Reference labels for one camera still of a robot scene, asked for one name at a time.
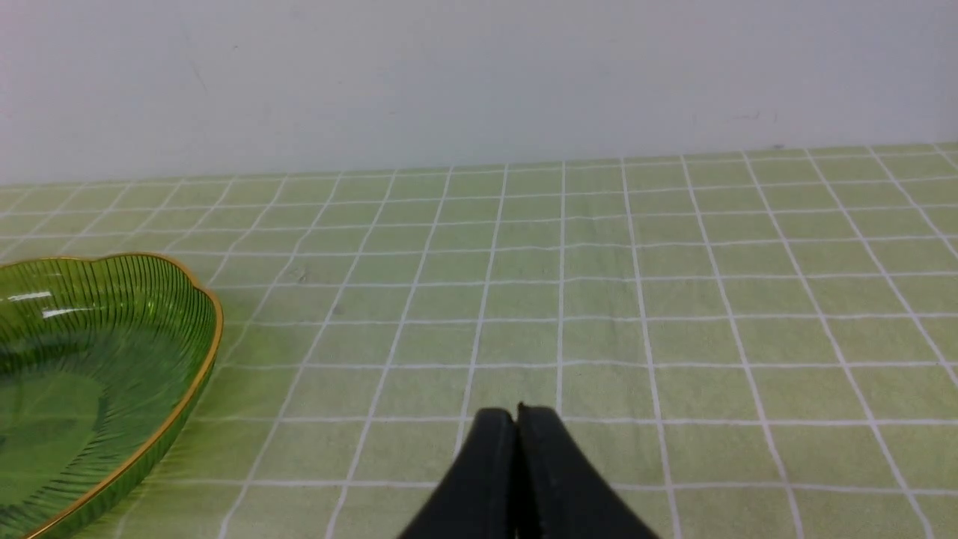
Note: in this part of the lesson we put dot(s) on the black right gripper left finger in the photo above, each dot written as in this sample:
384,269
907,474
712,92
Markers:
472,500

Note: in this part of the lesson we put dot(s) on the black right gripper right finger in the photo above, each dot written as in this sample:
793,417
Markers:
560,494

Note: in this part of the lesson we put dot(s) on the green checkered tablecloth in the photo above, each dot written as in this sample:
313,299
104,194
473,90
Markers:
746,345

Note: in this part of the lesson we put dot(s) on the green glass plate gold rim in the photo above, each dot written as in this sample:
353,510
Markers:
102,361

